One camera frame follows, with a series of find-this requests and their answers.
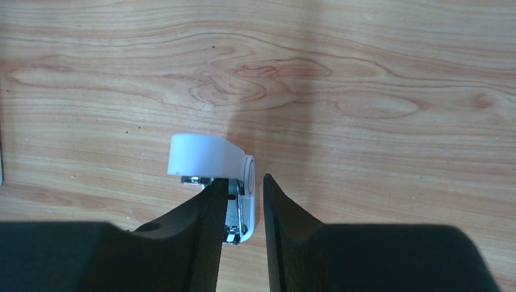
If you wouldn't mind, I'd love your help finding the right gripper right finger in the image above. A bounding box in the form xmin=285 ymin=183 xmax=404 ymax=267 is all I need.
xmin=263 ymin=174 xmax=499 ymax=291

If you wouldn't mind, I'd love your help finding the small white stapler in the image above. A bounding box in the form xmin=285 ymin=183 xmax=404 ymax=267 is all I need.
xmin=167 ymin=133 xmax=256 ymax=245

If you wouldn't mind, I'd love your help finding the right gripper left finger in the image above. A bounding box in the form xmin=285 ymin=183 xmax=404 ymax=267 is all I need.
xmin=1 ymin=179 xmax=229 ymax=291

